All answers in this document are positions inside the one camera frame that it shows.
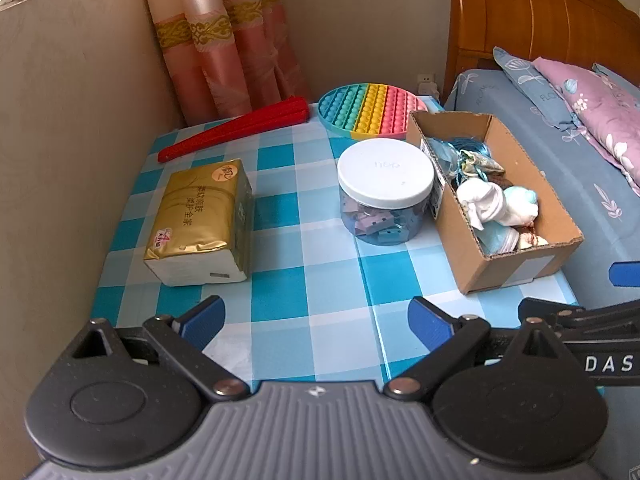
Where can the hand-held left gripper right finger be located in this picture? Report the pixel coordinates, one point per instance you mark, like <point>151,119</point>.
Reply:
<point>427,325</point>

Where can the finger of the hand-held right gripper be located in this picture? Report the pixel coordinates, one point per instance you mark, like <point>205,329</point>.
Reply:
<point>590,322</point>
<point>625,275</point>

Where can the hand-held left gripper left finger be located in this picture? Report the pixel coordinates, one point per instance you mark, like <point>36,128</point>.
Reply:
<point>202,322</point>

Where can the cream scrunchie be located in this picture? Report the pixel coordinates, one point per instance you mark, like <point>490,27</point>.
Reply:
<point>526,244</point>

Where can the blue face mask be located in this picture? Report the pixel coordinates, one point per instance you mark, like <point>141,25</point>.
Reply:
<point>447,152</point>
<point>495,239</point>

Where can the cardboard box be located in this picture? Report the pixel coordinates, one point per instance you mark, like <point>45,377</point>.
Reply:
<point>540,195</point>

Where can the white and blue soft ball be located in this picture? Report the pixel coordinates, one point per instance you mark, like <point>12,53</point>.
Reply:
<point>522,205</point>

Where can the brown scrunchie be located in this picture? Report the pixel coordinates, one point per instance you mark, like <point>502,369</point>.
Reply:
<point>502,180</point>

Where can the cream toy umbrella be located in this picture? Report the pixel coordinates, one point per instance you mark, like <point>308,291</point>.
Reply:
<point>480,164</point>

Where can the gold tissue pack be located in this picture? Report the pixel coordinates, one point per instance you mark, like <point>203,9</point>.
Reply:
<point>195,210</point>

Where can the blue checkered tablecloth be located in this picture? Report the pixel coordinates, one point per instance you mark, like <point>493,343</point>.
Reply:
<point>310,280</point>

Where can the bed with blue sheet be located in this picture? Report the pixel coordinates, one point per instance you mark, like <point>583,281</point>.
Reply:
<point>575,170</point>

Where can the clear jar with white lid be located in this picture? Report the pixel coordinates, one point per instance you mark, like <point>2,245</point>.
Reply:
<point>385,172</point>

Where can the pink floral pillow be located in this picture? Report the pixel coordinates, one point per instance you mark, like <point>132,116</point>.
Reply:
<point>595,105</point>

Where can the red folded fan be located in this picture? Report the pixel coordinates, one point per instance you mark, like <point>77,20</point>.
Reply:
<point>235,127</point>

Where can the blue floral pillow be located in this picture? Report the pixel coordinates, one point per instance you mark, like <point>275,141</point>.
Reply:
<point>535,90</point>

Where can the rainbow pop bubble toy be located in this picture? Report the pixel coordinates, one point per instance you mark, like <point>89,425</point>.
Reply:
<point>370,110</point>

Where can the pink curtain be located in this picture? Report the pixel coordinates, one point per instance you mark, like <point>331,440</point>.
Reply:
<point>220,40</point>

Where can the wooden headboard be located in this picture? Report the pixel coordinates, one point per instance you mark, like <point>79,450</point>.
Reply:
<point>525,5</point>

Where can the white wall socket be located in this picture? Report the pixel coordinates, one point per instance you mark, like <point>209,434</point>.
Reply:
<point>427,84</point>

